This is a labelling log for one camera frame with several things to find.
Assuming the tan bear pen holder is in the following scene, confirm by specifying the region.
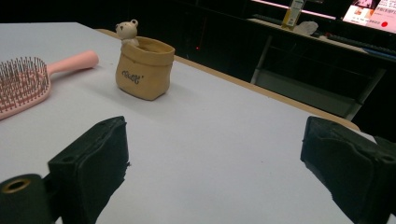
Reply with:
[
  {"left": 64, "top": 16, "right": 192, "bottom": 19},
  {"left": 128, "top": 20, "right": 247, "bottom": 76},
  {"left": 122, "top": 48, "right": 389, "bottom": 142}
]
[{"left": 115, "top": 19, "right": 176, "bottom": 102}]

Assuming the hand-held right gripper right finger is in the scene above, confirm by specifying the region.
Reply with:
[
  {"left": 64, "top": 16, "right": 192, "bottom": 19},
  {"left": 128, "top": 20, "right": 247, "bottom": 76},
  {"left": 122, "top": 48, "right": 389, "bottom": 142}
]
[{"left": 300, "top": 115, "right": 396, "bottom": 224}]

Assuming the computer monitor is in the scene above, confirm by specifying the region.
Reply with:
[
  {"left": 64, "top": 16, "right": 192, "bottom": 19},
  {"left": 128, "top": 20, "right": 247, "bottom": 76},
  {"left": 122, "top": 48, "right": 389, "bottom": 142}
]
[{"left": 342, "top": 0, "right": 396, "bottom": 35}]

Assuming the white crumpled bag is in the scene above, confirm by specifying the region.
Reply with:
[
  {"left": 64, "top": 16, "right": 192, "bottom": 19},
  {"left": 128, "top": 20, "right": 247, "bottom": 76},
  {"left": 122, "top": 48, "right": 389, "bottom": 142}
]
[{"left": 293, "top": 21, "right": 319, "bottom": 36}]

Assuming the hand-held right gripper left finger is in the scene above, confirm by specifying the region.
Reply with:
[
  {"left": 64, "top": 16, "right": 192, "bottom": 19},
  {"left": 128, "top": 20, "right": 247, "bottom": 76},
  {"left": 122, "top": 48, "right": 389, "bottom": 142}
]
[{"left": 47, "top": 115, "right": 130, "bottom": 224}]

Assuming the white metal stand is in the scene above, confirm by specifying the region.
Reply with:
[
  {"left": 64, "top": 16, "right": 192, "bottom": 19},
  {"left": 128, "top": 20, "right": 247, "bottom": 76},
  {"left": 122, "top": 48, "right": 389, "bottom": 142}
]
[{"left": 247, "top": 18, "right": 396, "bottom": 121}]

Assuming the dark keyboard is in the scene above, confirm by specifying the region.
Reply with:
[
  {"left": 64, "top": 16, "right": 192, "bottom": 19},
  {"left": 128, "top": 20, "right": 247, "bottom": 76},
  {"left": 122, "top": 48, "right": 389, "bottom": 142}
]
[{"left": 325, "top": 32, "right": 396, "bottom": 56}]

